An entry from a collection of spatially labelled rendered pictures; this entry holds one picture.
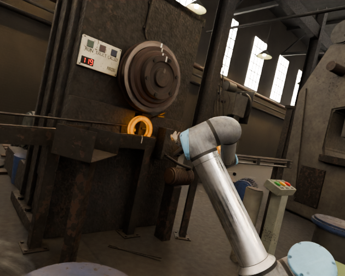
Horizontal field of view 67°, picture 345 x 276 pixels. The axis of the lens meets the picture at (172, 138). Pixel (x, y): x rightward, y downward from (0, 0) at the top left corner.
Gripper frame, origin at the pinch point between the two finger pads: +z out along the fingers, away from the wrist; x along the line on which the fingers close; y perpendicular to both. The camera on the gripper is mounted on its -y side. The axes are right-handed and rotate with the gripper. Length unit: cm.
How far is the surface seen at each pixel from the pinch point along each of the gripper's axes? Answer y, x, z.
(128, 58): 35, 36, 26
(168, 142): -9.5, -10.4, 12.1
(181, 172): -22.7, -16.5, -7.0
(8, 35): -59, 32, 636
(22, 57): -97, -6, 625
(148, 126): -2.3, 8.2, 17.2
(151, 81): 28.1, 20.8, 16.4
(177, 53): 51, -13, 48
